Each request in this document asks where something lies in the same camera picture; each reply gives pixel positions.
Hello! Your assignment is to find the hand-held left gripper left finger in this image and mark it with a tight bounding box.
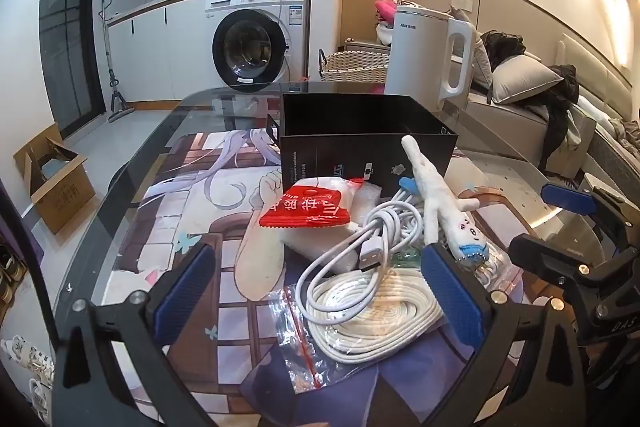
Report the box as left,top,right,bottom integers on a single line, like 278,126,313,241
52,241,221,427

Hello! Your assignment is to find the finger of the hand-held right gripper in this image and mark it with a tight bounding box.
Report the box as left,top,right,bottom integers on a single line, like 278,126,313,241
540,181,640,254
509,233,599,309

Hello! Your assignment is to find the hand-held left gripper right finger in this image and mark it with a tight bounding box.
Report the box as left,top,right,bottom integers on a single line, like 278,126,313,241
420,242,586,427

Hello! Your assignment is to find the green medicine packet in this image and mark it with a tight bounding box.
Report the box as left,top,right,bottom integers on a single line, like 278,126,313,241
391,247,427,269

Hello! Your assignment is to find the bag of white rope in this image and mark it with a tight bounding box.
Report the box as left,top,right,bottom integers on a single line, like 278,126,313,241
267,264,447,394

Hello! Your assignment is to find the white plush toy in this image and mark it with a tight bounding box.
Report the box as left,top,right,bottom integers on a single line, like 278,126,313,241
401,135,488,269

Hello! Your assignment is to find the white usb cable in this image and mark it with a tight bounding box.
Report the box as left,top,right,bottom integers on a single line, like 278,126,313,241
296,176,436,325

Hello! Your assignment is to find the red snack packet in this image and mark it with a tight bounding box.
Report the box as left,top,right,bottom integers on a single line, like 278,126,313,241
258,179,368,228

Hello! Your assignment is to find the black cardboard box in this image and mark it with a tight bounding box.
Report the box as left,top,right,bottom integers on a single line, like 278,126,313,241
267,93,459,200

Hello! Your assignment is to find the printed desk mat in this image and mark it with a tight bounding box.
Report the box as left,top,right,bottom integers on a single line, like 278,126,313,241
100,131,566,427

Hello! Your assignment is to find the black jacket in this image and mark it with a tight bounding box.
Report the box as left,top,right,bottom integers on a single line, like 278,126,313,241
537,64,581,170

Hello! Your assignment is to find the grey sofa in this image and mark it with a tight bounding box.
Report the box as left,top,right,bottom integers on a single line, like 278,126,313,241
462,32,640,188

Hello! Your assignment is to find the grey pillow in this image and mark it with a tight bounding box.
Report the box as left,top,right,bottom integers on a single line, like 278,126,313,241
487,54,565,105

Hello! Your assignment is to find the brown cardboard box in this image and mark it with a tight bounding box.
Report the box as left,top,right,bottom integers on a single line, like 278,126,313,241
13,123,97,235

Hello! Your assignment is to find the dark clothing pile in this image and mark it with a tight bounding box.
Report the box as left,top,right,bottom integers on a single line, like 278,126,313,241
482,31,527,70

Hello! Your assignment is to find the white sneaker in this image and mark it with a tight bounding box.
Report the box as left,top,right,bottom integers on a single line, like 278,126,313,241
0,337,56,408

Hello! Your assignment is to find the flat mop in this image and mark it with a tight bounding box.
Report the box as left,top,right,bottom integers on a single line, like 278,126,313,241
98,0,136,124

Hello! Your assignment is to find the white electric kettle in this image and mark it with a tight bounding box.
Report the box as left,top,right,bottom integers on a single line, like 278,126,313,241
384,5,476,112

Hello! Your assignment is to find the white counter cabinet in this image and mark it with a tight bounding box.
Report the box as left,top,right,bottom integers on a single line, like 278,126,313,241
106,0,211,102

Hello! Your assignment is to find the wicker basket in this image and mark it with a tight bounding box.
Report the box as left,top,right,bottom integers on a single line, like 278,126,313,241
318,49,391,82

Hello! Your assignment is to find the grey bedside table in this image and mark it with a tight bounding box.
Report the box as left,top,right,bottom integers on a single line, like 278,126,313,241
344,38,392,55

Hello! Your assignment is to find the pink cloth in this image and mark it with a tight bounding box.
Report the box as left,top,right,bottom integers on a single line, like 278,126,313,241
375,0,399,24

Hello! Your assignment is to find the white washing machine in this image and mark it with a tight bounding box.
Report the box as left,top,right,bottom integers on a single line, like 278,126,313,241
204,0,312,94

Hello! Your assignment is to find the glass balcony door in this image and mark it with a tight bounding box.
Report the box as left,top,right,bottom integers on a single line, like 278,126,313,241
39,0,108,138

